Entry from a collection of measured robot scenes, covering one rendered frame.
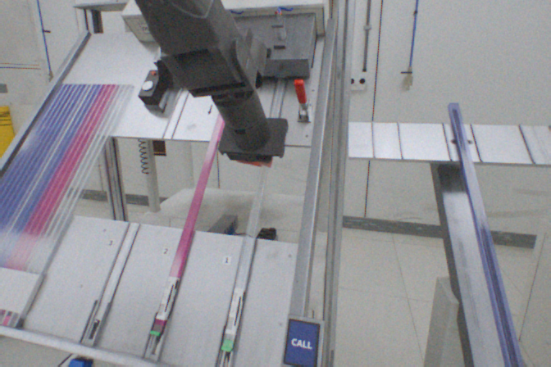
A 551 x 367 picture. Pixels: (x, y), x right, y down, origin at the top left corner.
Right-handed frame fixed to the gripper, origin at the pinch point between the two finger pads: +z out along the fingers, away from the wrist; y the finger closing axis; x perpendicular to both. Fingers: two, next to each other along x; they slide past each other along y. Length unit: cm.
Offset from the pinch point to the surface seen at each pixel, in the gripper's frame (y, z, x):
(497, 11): -96, 92, -157
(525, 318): -85, 101, 10
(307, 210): -8.6, -0.3, 8.5
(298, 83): -5.9, -9.7, -9.7
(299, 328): -9.8, -3.7, 25.0
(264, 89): 3.6, 1.0, -17.6
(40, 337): 29.1, -1.4, 32.6
